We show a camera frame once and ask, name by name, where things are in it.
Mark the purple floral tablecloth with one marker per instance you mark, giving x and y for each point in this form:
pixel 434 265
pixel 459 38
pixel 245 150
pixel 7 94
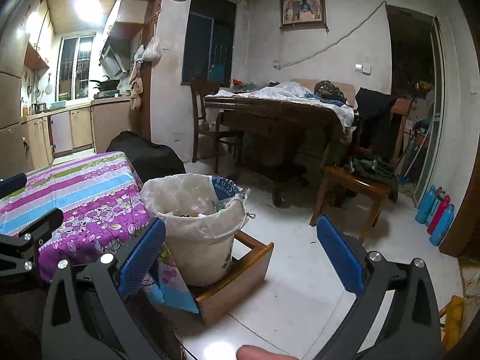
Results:
pixel 100 199

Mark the range hood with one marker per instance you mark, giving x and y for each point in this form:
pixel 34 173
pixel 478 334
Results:
pixel 122 42

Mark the black jacket on chair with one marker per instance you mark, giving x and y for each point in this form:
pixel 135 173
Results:
pixel 374 109

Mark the round wooden dining table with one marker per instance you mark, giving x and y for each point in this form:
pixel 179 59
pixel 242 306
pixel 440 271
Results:
pixel 272 132

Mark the operator fingertip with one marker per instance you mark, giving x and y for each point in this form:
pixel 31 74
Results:
pixel 251 352

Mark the trash bin with plastic liner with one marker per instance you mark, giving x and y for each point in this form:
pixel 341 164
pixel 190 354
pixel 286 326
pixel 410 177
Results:
pixel 199 237

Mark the blue bottle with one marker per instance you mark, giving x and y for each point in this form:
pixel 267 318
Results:
pixel 442 226
pixel 425 207

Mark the blue white plastic wrapper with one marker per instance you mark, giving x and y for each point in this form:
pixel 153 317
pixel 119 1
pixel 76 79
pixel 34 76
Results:
pixel 226 190

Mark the black cloth covered object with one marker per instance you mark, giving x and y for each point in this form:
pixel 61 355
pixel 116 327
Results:
pixel 149 160

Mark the green clothes on stool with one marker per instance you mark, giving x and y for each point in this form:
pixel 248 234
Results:
pixel 375 169

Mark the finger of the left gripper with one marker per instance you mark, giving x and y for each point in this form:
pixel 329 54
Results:
pixel 12 184
pixel 20 270

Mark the wooden drawer tray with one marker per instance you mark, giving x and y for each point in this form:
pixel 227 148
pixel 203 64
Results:
pixel 245 275

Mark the hanging plastic bags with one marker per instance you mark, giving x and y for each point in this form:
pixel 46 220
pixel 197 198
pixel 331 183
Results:
pixel 142 59

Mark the wooden stool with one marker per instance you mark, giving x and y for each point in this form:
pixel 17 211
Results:
pixel 342 185

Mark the dark interior window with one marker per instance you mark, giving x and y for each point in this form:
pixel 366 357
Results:
pixel 208 50

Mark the red bottle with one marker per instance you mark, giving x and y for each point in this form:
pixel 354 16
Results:
pixel 445 203

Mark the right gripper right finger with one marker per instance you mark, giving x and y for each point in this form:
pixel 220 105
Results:
pixel 395 313

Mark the framed elephant picture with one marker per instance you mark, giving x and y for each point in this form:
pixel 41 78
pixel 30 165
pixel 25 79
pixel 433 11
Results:
pixel 302 13

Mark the white cloth on table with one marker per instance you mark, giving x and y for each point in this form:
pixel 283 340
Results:
pixel 293 92

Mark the kitchen window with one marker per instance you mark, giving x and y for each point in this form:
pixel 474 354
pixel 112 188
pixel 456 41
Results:
pixel 73 67

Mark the kitchen cabinets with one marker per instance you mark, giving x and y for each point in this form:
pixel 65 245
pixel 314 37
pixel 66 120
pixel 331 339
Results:
pixel 36 141

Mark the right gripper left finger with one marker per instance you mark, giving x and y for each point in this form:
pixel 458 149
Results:
pixel 86 316

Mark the dark clothes pile on table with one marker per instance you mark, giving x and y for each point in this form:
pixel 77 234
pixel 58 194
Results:
pixel 325 91

